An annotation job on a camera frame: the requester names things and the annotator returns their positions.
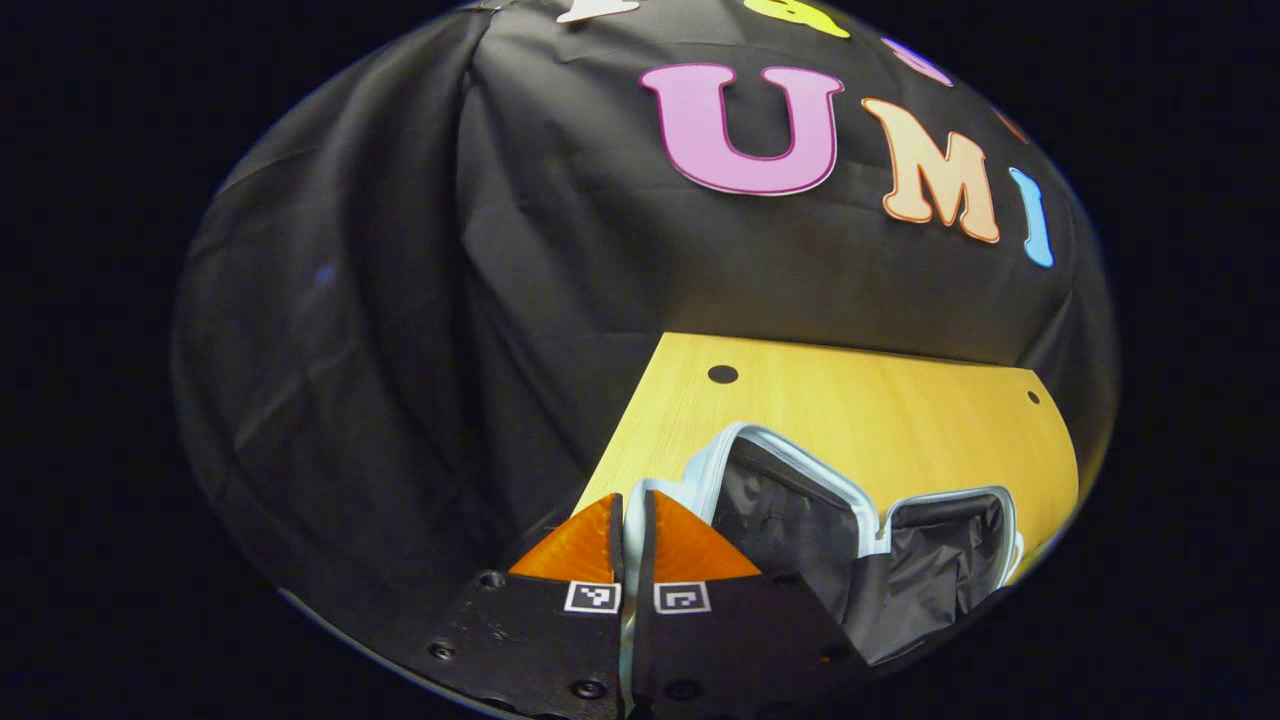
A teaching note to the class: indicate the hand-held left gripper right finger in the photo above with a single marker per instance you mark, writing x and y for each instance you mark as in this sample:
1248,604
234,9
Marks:
647,550

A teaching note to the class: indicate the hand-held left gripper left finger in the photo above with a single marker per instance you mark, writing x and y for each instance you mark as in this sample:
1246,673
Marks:
617,555

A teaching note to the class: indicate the pale blue suitcase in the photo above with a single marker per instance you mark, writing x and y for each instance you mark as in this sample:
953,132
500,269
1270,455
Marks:
780,500

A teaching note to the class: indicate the black backdrop cloth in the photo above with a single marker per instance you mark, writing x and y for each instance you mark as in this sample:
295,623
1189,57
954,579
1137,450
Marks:
400,300

